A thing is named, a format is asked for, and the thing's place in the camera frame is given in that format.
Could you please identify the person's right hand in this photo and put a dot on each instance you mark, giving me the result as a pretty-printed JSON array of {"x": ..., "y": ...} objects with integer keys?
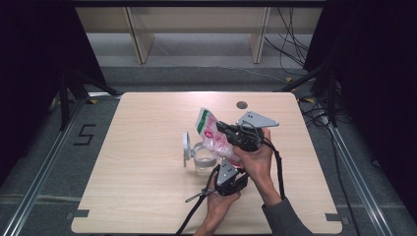
[{"x": 259, "y": 167}]

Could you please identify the black metal stand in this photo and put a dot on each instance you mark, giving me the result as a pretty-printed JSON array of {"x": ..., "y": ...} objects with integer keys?
[
  {"x": 331, "y": 98},
  {"x": 65, "y": 98}
]

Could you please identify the person's left hand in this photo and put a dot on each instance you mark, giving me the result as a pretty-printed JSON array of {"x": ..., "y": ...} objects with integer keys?
[{"x": 218, "y": 209}]

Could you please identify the pink and white plastic bag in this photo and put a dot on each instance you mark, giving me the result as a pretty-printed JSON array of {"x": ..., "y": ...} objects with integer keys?
[{"x": 213, "y": 134}]

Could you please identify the metal floor rail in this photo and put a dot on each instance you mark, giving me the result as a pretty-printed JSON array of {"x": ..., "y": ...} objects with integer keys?
[
  {"x": 357, "y": 177},
  {"x": 42, "y": 173}
]

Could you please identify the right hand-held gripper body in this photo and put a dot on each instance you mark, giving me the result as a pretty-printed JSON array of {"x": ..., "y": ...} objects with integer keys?
[{"x": 249, "y": 137}]

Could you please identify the light wooden furniture frame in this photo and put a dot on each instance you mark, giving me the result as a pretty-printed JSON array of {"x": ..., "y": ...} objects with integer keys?
[{"x": 196, "y": 19}]

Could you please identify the black curtain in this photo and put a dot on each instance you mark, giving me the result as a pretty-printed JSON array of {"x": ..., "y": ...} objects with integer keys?
[
  {"x": 36, "y": 65},
  {"x": 377, "y": 82}
]

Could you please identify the grey table grommet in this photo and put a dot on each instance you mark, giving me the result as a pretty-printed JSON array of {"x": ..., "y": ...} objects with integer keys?
[{"x": 242, "y": 105}]

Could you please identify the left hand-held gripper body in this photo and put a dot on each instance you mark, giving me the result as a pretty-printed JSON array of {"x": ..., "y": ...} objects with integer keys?
[{"x": 229, "y": 185}]

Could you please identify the clear jar with hinged lid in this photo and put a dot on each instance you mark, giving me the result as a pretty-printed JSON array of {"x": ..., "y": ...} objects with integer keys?
[{"x": 203, "y": 159}]

